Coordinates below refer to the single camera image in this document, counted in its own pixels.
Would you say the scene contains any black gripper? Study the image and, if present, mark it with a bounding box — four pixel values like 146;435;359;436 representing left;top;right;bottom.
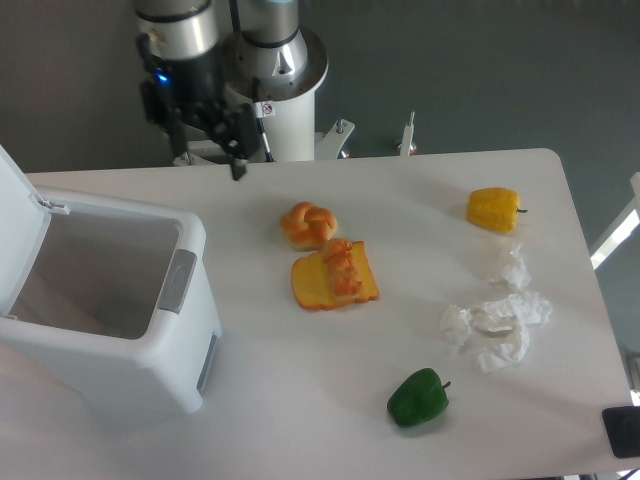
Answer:
137;33;257;180

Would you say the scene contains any white trash can lid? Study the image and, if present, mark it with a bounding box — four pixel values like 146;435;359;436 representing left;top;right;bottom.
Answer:
0;147;70;315

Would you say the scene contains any white trash can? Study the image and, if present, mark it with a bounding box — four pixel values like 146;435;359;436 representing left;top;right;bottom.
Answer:
1;188;222;413

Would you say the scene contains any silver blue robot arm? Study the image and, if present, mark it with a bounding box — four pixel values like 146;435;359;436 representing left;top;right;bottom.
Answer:
133;1;308;180

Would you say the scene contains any braided bread roll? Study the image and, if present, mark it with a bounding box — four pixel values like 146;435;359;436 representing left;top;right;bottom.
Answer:
279;202;338;251

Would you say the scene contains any yellow toast slice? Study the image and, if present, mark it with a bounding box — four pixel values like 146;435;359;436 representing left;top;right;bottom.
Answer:
291;241;380;311

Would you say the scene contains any orange croissant pastry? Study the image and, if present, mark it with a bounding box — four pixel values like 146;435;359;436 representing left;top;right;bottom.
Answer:
321;238;363;301

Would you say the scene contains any yellow bell pepper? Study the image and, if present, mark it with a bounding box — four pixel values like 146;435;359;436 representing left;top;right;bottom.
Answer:
466;187;527;234

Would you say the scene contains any small crumpled white paper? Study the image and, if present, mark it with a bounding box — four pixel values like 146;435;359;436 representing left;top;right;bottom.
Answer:
439;305;471;347

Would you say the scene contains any upper crumpled white paper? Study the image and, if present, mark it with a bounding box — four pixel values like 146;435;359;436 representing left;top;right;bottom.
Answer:
486;242;532;291

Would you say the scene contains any green bell pepper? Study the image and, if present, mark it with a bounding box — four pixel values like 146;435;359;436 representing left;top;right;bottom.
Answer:
386;368;451;428

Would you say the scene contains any large crumpled white paper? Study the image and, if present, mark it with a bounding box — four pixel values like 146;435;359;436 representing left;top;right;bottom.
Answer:
470;291;553;374

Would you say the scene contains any black device at table edge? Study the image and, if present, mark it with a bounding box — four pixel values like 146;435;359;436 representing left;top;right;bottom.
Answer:
602;406;639;459

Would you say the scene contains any black cable on pedestal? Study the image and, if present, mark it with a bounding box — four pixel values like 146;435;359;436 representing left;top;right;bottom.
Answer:
251;77;275;163

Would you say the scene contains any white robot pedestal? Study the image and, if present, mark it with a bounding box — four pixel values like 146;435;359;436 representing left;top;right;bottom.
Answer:
221;26;328;162

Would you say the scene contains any white metal base frame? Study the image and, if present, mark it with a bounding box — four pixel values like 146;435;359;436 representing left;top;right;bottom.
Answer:
173;111;417;166

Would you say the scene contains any white frame at right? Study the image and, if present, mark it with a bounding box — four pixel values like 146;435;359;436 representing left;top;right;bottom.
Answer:
589;172;640;270

